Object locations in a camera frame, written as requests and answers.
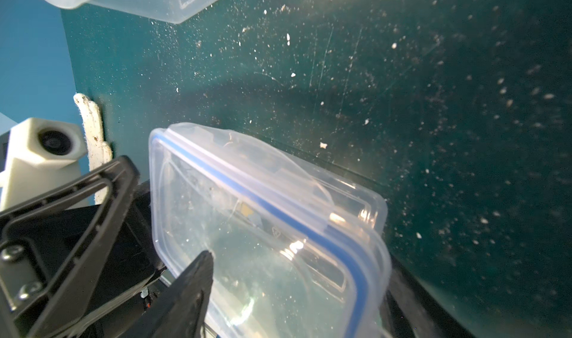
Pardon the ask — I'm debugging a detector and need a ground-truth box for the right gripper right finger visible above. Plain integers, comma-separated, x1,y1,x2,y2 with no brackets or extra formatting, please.
379,258,473,337

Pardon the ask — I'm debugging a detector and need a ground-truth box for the white work glove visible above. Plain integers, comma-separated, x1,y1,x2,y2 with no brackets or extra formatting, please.
73,93,113,205

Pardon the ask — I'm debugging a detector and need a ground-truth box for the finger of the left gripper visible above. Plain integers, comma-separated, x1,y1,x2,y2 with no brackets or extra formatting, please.
1,156,139,337

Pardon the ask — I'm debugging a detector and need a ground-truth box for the small clear lunch box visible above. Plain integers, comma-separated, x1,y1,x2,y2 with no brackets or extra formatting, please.
148,123,392,337

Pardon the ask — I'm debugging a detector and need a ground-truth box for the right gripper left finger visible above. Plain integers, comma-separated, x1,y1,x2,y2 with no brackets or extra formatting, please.
122,251,214,338

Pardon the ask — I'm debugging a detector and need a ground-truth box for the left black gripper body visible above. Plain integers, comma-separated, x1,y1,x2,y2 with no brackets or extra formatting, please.
0,181,166,338

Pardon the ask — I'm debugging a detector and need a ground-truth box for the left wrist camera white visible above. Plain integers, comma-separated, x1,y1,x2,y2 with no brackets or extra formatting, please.
1,118,87,211

